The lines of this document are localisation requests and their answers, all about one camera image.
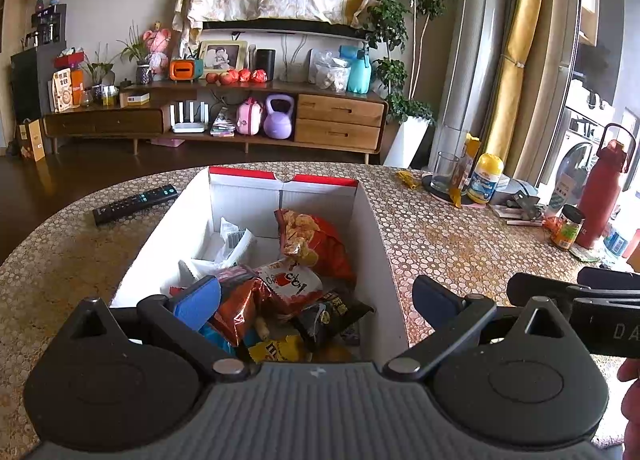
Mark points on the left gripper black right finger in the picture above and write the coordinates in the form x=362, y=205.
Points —
x=456, y=321

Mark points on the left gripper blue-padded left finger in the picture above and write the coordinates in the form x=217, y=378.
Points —
x=174, y=323

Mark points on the white green snack packet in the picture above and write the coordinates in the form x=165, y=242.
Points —
x=231, y=246

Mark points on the yellow m&m bag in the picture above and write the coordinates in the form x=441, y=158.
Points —
x=289, y=349

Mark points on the dark small snack packet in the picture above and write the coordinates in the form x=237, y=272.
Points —
x=330, y=316

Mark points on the red chip bag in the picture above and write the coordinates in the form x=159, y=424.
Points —
x=314, y=242

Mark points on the person's right hand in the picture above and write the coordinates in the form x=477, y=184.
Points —
x=627, y=372

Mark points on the clear water bottle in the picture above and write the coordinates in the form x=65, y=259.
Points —
x=617, y=236

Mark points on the glass jar black lid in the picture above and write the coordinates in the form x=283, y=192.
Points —
x=567, y=225

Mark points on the black tv remote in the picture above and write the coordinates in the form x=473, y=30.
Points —
x=132, y=205

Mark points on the white washing machine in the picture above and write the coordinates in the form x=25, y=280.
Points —
x=574, y=149

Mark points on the clear drinking glass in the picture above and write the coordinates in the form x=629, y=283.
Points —
x=444, y=167

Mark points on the red and white cardboard box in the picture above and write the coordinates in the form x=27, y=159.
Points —
x=190, y=229

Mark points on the dark red thermos jug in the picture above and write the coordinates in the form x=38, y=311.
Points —
x=603, y=184

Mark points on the yellow lid white canister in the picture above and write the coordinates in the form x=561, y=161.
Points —
x=484, y=179

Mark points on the yellow tall snack bag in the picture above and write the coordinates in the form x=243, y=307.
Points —
x=462, y=171

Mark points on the white router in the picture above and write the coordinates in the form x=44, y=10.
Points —
x=189, y=117

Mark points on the purple kettlebell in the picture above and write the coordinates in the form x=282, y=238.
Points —
x=279, y=124

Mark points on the wooden tv console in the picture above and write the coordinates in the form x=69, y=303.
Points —
x=322, y=119

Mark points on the tall grey air conditioner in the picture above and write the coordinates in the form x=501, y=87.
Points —
x=472, y=65

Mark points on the orange retro radio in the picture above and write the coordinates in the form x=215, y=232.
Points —
x=185, y=70

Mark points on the turquoise spray bottle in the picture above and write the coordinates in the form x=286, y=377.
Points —
x=360, y=69

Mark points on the framed photo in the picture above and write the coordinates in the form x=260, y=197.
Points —
x=223, y=55

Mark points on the black cylinder speaker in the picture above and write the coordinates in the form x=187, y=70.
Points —
x=265, y=60

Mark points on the pink plush doll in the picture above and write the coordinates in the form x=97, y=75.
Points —
x=156, y=41

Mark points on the potted green tree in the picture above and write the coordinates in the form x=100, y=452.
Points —
x=397, y=29

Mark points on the gold curtain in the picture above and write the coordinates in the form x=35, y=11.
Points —
x=503, y=112

